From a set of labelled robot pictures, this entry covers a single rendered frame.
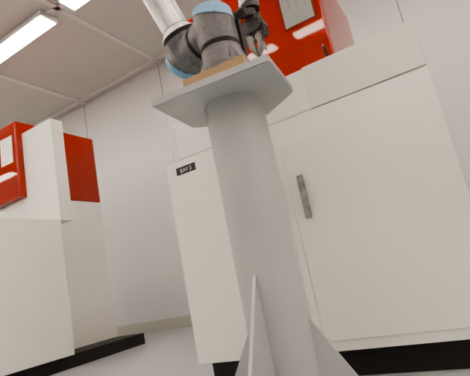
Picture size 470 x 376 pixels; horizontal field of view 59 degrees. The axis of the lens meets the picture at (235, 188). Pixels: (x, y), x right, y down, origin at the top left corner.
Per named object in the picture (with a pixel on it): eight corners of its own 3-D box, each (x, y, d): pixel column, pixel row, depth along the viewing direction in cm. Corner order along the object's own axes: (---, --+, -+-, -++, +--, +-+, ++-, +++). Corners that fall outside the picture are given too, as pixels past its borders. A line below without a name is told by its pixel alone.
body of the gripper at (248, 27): (271, 36, 156) (264, 9, 159) (260, 27, 149) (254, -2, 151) (254, 45, 160) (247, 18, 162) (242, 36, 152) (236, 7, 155)
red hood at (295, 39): (257, 145, 294) (239, 69, 306) (371, 102, 256) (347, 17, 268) (193, 121, 229) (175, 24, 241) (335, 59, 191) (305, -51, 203)
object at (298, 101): (192, 163, 167) (186, 131, 170) (321, 115, 142) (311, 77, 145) (177, 160, 159) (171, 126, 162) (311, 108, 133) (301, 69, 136)
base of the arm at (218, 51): (241, 57, 106) (232, 24, 109) (191, 80, 112) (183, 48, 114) (262, 78, 120) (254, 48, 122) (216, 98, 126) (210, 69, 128)
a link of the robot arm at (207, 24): (215, 31, 110) (204, -12, 113) (189, 59, 120) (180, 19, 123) (249, 39, 118) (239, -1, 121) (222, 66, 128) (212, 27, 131)
